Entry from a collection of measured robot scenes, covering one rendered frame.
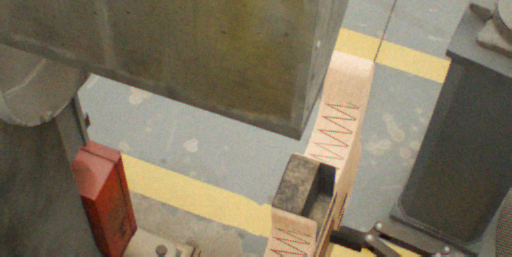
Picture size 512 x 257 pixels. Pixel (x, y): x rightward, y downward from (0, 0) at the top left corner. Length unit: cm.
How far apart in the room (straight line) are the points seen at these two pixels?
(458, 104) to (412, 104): 68
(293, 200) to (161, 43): 26
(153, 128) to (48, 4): 172
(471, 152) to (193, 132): 85
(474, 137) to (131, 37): 130
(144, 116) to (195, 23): 180
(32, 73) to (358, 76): 32
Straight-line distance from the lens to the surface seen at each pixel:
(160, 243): 170
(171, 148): 218
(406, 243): 91
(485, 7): 160
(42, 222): 127
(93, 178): 141
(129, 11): 48
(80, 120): 134
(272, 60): 45
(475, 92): 162
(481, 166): 180
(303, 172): 70
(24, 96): 75
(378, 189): 214
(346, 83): 77
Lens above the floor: 181
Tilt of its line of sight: 54 degrees down
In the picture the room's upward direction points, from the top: 3 degrees clockwise
